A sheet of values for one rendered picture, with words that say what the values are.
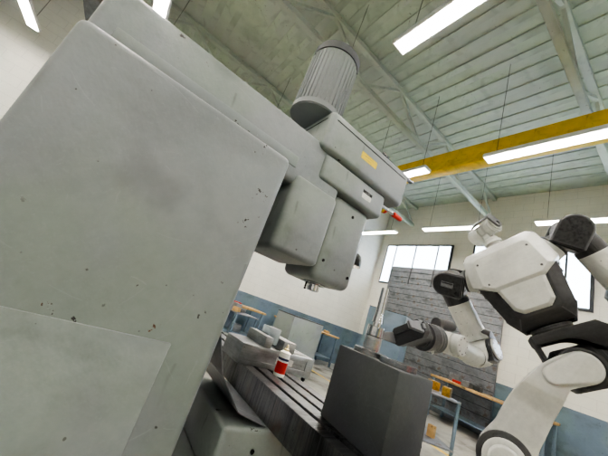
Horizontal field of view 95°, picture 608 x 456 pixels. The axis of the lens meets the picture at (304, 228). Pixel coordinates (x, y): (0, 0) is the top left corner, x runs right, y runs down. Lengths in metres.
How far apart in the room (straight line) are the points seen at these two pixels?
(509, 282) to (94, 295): 1.16
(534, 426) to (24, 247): 1.30
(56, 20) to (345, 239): 8.22
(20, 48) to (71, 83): 7.73
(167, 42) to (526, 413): 1.44
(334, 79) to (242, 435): 1.17
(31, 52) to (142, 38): 7.52
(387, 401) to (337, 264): 0.47
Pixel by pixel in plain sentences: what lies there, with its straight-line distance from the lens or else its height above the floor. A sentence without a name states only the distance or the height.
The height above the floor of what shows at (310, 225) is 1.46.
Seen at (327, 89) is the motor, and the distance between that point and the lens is 1.15.
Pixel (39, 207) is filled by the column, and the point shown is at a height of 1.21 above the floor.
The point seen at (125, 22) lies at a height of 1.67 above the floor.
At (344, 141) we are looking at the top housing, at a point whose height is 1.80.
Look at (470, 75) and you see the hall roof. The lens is 6.67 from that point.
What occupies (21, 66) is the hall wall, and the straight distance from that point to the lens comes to 8.26.
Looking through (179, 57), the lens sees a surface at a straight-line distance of 0.90.
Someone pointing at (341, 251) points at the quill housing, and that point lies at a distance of 1.03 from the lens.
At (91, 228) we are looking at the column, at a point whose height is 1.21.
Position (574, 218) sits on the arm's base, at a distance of 1.29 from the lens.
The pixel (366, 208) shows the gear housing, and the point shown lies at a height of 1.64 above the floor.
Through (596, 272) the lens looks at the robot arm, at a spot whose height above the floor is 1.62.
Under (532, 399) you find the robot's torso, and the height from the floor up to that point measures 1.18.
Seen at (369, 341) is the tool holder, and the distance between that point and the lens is 0.84.
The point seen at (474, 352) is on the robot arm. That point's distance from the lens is 1.23.
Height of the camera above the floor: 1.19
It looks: 16 degrees up
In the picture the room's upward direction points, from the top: 20 degrees clockwise
